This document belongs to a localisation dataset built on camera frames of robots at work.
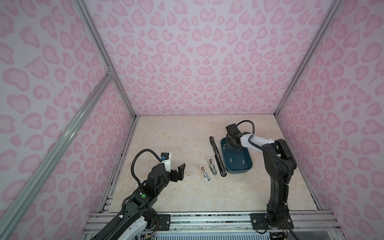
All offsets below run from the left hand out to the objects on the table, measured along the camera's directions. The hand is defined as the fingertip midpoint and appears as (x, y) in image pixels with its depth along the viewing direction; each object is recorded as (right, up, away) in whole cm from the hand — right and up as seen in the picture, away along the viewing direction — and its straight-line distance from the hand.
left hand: (178, 161), depth 78 cm
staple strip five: (+31, -3, +17) cm, 36 cm away
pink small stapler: (+15, -10, +10) cm, 20 cm away
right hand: (+34, +7, +24) cm, 42 cm away
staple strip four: (+39, -4, +16) cm, 42 cm away
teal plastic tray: (+35, -3, +17) cm, 39 cm away
